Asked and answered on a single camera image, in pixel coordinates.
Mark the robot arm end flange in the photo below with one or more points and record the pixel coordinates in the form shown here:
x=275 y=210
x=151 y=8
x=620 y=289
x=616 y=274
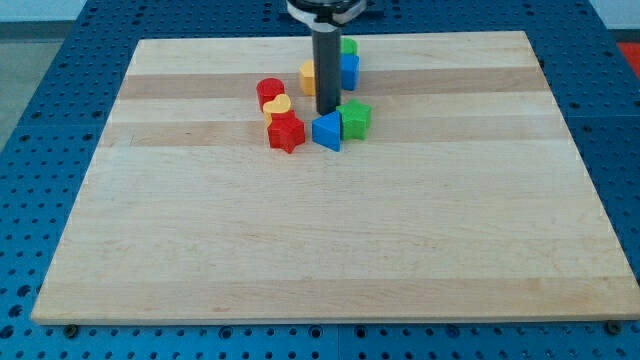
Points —
x=333 y=12

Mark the green circle block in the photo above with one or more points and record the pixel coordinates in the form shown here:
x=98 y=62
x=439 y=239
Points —
x=349 y=46

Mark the blue triangle block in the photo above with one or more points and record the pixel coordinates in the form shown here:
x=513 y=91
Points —
x=326 y=131

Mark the red star block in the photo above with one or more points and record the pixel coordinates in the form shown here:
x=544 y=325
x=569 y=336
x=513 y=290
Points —
x=286 y=131

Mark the green star block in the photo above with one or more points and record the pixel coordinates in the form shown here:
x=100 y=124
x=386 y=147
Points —
x=355 y=119

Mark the yellow heart block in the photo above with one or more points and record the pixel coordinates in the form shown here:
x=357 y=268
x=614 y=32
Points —
x=279 y=105

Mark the red cylinder block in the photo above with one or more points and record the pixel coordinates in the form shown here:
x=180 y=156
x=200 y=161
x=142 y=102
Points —
x=267 y=89

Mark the yellow hexagon block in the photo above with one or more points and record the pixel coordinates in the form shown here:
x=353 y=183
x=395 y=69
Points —
x=306 y=74

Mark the blue pentagon block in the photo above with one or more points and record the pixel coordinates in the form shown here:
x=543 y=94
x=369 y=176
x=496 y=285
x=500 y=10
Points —
x=349 y=71

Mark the dark cylindrical pointer rod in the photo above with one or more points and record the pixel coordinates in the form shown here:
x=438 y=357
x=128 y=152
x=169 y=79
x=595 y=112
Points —
x=326 y=46

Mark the wooden board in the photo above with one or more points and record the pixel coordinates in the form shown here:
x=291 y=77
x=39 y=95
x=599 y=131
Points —
x=468 y=200

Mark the left black screw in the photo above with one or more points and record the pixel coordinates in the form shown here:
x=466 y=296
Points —
x=71 y=331

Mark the black screw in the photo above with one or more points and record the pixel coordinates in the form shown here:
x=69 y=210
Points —
x=71 y=331
x=613 y=327

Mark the right black screw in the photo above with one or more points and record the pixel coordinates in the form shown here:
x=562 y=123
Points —
x=613 y=327

